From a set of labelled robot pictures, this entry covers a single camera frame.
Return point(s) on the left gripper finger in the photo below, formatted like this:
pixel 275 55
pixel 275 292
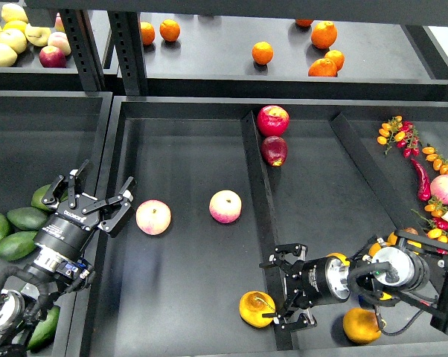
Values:
pixel 115 211
pixel 69 186

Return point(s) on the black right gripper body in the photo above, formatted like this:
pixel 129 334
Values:
pixel 316 282

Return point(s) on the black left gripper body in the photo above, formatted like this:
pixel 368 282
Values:
pixel 68 230

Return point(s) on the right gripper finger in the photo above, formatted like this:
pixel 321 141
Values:
pixel 289 258
pixel 295 314

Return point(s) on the dark green avocado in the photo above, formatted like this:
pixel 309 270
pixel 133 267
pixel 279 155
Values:
pixel 45 331

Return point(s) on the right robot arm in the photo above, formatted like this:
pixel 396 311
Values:
pixel 394 274

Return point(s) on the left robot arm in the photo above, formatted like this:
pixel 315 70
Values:
pixel 28 294

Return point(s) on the green avocado top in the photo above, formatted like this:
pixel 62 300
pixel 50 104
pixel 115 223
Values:
pixel 36 200

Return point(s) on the green avocado middle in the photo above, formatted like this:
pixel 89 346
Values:
pixel 27 218

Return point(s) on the yellow pear bottom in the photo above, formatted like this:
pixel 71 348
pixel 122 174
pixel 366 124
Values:
pixel 360 326

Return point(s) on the green avocado lower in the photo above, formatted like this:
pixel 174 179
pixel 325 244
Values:
pixel 17 246

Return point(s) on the yellow pear with brown tip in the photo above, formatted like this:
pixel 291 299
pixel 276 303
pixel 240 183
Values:
pixel 391 240

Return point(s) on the pink apple left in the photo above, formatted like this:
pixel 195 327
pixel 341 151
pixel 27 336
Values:
pixel 153 217

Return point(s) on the pink apple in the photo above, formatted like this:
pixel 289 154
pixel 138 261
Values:
pixel 225 206
pixel 153 217

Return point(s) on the pink apple centre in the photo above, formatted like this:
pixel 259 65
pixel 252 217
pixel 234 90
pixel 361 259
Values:
pixel 225 206

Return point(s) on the black middle tray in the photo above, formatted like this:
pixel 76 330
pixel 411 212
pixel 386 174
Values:
pixel 177 294

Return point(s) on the dark red apple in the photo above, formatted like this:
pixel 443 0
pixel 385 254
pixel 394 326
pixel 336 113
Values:
pixel 274 150

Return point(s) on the black upper left tray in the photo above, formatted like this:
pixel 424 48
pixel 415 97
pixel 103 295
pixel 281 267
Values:
pixel 28 74

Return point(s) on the bright red apple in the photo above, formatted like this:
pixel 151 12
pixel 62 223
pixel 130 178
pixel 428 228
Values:
pixel 272 120

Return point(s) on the cherry tomato bunch bottom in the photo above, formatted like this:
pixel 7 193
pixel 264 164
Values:
pixel 434 226

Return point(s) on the cherry tomato bunch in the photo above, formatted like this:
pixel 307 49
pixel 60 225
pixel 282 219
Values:
pixel 434 226
pixel 401 134

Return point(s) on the red chili pepper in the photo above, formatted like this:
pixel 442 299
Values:
pixel 424 192

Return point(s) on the red apple on shelf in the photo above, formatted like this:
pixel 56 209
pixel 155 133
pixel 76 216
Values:
pixel 52 57

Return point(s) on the pale yellow apple front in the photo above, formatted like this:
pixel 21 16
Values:
pixel 8 56

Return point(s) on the pale yellow apple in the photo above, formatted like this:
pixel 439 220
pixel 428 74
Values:
pixel 37 36
pixel 15 39
pixel 8 56

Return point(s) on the cherry tomato bunch top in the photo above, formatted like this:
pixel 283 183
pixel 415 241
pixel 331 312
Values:
pixel 401 134

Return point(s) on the pale peach on shelf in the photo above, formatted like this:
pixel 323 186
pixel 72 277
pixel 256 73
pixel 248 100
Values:
pixel 60 40

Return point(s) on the pink apple right tray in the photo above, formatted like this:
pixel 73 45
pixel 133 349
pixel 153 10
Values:
pixel 439 188

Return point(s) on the pale yellow apple right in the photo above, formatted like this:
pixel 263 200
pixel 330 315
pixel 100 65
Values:
pixel 37 36

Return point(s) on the pale yellow apple middle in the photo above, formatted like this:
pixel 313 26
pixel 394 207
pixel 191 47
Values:
pixel 15 39

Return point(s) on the yellow lemon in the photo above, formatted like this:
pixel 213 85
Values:
pixel 15 24

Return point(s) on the pink peach behind post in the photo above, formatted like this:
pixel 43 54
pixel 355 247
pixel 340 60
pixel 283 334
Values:
pixel 59 26

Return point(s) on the black shelf post right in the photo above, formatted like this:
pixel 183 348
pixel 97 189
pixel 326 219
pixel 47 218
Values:
pixel 126 35

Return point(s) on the black shelf post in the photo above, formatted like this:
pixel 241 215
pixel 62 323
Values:
pixel 78 29
pixel 126 35

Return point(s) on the black shelf post left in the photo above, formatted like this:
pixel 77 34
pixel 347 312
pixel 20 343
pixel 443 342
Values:
pixel 78 29

